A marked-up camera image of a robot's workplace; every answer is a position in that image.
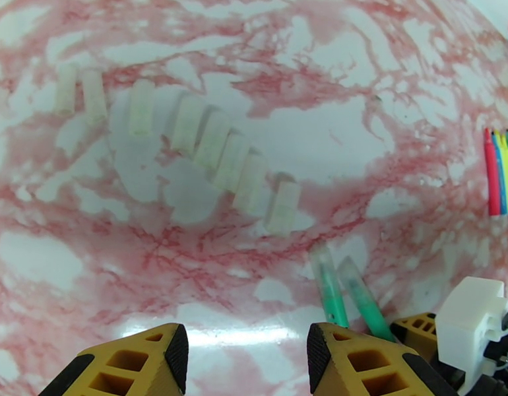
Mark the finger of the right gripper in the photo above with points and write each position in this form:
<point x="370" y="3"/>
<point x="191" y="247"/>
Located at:
<point x="419" y="333"/>

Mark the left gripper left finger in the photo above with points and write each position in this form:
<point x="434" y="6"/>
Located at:
<point x="126" y="366"/>

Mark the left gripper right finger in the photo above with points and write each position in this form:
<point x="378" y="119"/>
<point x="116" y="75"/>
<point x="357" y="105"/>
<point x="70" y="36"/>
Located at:
<point x="361" y="370"/>

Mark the blue marker pen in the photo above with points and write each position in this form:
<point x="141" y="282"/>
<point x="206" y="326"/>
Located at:
<point x="501" y="188"/>

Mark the red marker pen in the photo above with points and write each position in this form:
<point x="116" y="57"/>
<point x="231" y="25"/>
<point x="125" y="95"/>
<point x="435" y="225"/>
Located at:
<point x="492" y="180"/>

